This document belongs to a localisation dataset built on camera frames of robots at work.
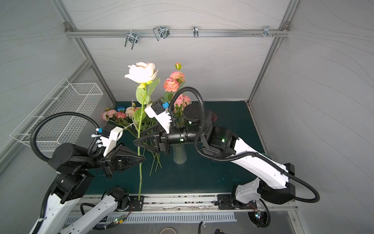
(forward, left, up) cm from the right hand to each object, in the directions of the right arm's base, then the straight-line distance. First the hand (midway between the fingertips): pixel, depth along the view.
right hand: (135, 139), depth 42 cm
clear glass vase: (+16, -8, -44) cm, 48 cm away
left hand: (-5, 0, -5) cm, 7 cm away
